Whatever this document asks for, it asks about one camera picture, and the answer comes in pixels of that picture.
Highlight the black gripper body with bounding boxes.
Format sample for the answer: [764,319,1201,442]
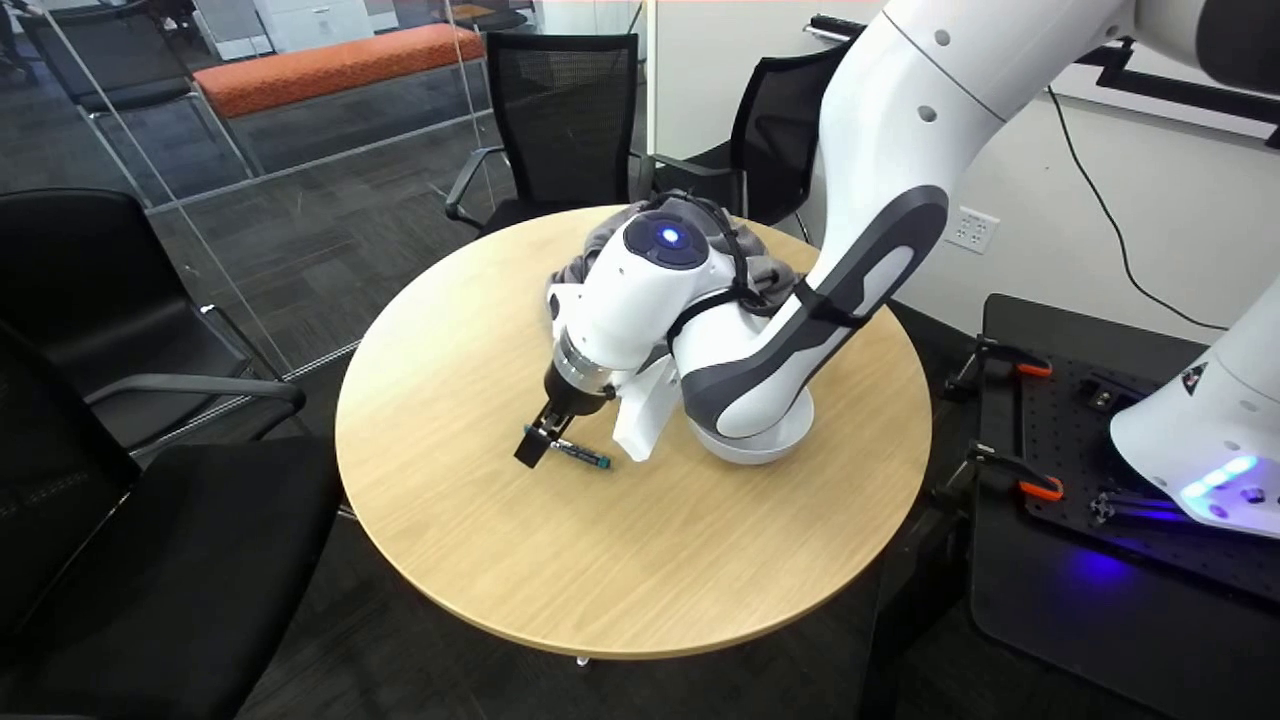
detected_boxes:
[537,370,612,438]

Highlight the teal capped marker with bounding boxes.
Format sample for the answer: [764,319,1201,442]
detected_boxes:
[556,442,612,472]

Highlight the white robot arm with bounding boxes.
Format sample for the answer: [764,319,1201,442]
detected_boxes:
[515,0,1280,463]

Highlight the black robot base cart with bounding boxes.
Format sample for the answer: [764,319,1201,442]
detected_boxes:
[970,297,1280,720]

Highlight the round wooden table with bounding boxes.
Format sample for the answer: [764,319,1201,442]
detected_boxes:
[335,210,931,661]

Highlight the grey crumpled cloth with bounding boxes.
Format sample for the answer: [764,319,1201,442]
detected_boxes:
[547,194,799,356]

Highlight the white bowl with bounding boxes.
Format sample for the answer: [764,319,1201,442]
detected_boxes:
[698,398,817,469]

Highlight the black mesh chair left back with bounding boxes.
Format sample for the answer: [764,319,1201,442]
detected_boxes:
[443,34,639,234]

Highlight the black mesh chair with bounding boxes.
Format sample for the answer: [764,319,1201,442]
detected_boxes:
[652,45,845,224]
[443,34,639,234]

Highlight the black mesh chair right back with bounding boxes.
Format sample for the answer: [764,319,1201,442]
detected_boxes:
[652,45,845,224]

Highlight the black office chair front left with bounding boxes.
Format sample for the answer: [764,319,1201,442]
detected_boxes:
[0,331,341,720]

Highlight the black office chair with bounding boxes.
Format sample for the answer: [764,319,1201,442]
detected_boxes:
[0,187,304,456]
[0,331,341,720]

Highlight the orange bench cushion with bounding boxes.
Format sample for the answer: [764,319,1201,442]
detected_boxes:
[197,25,485,122]

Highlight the black office chair far left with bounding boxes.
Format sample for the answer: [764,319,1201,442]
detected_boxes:
[0,187,304,456]

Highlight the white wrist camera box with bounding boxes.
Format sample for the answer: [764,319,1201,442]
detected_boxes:
[612,356,682,463]

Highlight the orange handled clamp upper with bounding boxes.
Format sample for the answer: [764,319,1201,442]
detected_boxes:
[944,337,1053,398]

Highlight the orange handled clamp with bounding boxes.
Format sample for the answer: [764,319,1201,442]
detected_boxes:
[944,337,1053,398]
[957,446,1068,506]

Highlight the white wall outlet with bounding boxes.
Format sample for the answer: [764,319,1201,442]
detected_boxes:
[944,210,1001,258]

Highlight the orange handled clamp lower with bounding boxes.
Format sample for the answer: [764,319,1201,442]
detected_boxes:
[957,446,1068,506]

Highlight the black hanging cable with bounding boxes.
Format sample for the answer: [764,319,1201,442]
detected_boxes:
[1044,85,1232,337]

